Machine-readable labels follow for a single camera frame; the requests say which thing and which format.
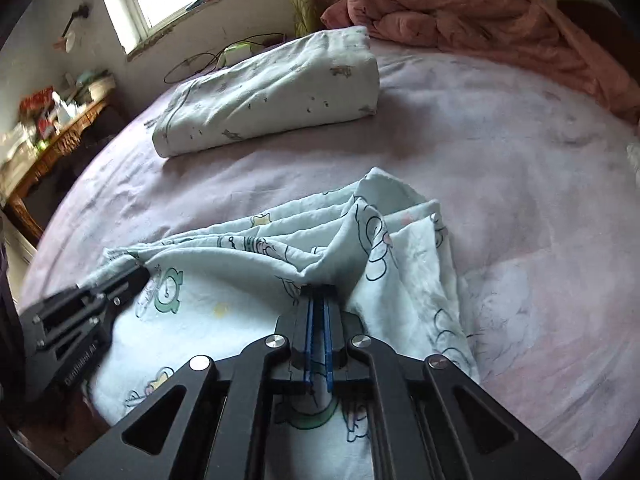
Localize green and white box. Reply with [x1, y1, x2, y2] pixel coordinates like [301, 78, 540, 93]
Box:
[222, 44, 253, 66]

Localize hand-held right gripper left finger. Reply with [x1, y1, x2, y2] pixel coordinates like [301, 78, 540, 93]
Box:
[60, 285, 319, 480]

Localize dark wooden headboard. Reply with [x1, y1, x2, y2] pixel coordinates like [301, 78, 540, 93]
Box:
[555, 0, 623, 28]

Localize black looped cable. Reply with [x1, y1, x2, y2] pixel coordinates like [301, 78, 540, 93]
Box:
[164, 34, 287, 85]

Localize stack of books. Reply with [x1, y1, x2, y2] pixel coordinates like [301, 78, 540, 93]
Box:
[75, 70, 116, 98]

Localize white cartoon print pants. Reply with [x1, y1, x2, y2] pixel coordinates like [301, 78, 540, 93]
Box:
[82, 167, 481, 480]

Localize folded white printed cloth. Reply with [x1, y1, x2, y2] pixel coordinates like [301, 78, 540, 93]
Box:
[152, 25, 381, 158]

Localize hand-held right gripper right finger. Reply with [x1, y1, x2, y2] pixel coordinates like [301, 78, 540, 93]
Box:
[320, 285, 583, 480]

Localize red packet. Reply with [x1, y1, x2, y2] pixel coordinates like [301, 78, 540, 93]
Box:
[19, 89, 53, 113]

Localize carved wooden desk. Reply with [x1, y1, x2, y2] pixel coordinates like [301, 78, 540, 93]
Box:
[0, 95, 116, 246]

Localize bed with pink sheet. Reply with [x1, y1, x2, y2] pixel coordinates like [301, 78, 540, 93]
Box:
[17, 35, 640, 476]

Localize wall lamp with pink shade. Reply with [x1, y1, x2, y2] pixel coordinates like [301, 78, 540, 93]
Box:
[52, 5, 93, 53]

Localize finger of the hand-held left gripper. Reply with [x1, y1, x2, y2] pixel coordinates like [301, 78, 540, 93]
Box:
[30, 264, 152, 323]
[37, 280, 148, 358]

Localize pink quilt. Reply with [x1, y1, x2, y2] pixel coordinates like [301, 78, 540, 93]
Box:
[320, 0, 640, 126]

